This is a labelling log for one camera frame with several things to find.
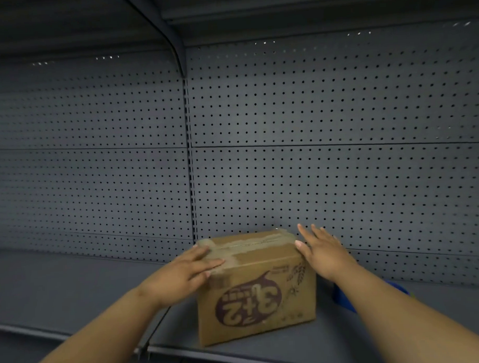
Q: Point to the grey perforated back panel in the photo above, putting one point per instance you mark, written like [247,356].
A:
[338,89]
[84,106]
[87,192]
[361,191]

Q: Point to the person's left forearm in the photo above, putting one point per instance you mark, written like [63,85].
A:
[96,337]

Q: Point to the brown printed cardboard box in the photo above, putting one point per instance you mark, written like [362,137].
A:
[259,304]

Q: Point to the grey slotted upright post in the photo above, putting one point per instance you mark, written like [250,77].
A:
[191,169]

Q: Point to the person's left hand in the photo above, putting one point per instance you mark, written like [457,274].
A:
[176,277]

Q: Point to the person's right forearm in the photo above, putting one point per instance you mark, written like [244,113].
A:
[401,322]

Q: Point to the person's right thumb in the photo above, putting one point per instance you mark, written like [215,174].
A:
[300,249]

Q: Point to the person's left little finger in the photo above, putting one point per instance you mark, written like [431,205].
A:
[193,252]

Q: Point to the person's left thumb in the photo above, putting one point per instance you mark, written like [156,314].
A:
[201,277]

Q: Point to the black curved shelf bracket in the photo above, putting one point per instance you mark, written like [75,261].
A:
[171,36]

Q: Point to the blue plastic item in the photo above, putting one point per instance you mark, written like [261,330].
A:
[343,297]

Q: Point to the person's right hand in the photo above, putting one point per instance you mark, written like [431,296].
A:
[324,255]

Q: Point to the grey metal shelf board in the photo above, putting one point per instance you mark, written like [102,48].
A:
[315,8]
[61,25]
[70,287]
[386,354]

